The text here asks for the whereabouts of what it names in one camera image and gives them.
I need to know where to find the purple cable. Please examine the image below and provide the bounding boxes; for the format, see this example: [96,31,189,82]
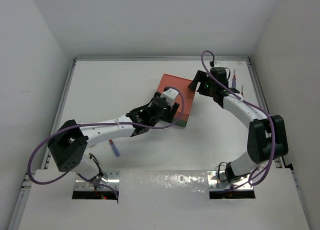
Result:
[27,86,186,200]
[201,50,278,191]

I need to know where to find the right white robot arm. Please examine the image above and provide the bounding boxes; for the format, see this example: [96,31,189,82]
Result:
[188,67,273,183]

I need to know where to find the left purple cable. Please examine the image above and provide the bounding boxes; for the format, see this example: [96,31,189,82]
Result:
[27,86,186,200]

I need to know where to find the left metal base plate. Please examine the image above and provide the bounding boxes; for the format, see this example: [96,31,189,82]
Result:
[73,170,120,191]

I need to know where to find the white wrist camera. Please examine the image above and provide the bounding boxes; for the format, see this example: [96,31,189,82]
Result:
[214,61,224,68]
[160,88,179,107]

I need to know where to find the blue screwdriver near left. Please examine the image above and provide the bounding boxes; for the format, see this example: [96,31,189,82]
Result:
[109,140,120,157]

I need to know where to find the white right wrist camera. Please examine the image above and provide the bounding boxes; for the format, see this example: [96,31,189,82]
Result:
[214,61,224,68]

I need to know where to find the blue screwdriver far right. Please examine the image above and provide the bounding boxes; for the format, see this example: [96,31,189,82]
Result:
[231,69,237,89]

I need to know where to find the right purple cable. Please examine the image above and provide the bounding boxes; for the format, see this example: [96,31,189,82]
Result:
[201,50,278,191]

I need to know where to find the metal base plate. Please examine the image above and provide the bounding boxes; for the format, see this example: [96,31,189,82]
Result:
[207,170,254,192]
[73,170,120,191]

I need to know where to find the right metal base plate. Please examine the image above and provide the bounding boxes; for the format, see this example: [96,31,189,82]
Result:
[207,170,254,192]

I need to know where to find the aluminium table frame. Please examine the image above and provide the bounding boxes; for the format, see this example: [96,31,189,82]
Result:
[7,55,311,230]

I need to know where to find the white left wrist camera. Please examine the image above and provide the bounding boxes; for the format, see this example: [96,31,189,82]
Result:
[160,88,179,107]

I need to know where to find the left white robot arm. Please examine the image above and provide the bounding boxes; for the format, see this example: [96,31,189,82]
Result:
[48,88,180,182]

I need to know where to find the white front cover board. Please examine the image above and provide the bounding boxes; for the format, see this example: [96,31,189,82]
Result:
[19,169,309,230]

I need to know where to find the orange drawer box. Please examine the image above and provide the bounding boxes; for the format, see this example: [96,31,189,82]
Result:
[151,73,198,122]

